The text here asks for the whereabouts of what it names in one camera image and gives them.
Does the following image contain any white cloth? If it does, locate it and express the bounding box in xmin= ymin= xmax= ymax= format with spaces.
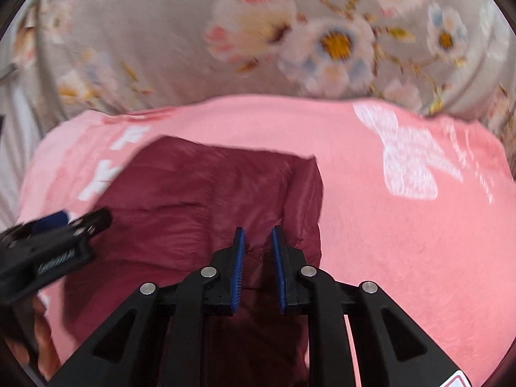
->
xmin=0 ymin=76 xmax=47 ymax=222

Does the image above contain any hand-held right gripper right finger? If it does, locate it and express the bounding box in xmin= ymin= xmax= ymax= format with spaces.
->
xmin=270 ymin=226 xmax=474 ymax=387

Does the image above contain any maroon garment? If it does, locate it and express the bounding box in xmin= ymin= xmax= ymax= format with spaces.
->
xmin=62 ymin=136 xmax=325 ymax=387

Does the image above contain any grey floral bed quilt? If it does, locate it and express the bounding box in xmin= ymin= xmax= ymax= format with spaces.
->
xmin=0 ymin=0 xmax=516 ymax=130

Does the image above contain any person's left hand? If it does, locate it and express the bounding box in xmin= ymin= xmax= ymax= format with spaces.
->
xmin=0 ymin=296 xmax=61 ymax=382

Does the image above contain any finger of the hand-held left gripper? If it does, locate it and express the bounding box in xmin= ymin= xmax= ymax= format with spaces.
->
xmin=30 ymin=209 xmax=70 ymax=235
xmin=66 ymin=207 xmax=114 ymax=247

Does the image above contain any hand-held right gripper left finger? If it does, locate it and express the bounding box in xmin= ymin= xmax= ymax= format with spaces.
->
xmin=46 ymin=227 xmax=246 ymax=387

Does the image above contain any pink printed blanket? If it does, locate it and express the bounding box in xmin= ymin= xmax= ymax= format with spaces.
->
xmin=16 ymin=94 xmax=516 ymax=387

